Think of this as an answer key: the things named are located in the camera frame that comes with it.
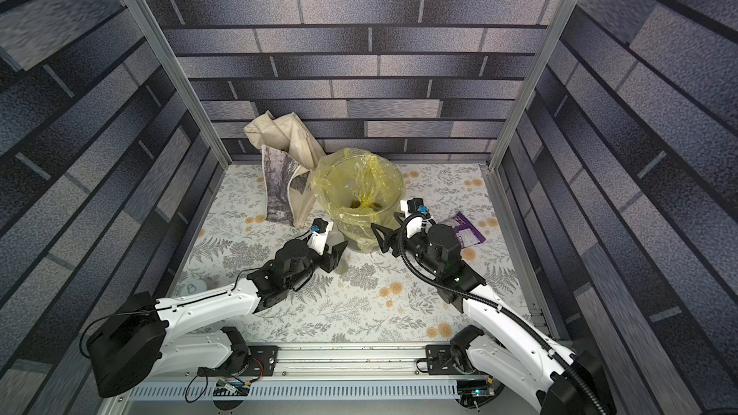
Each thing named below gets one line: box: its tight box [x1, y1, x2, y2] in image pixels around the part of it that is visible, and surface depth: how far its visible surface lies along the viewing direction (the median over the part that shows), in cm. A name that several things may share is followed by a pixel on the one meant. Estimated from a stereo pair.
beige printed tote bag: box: [243, 110, 327, 228], surface depth 101 cm
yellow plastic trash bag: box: [310, 147, 406, 252], surface depth 85 cm
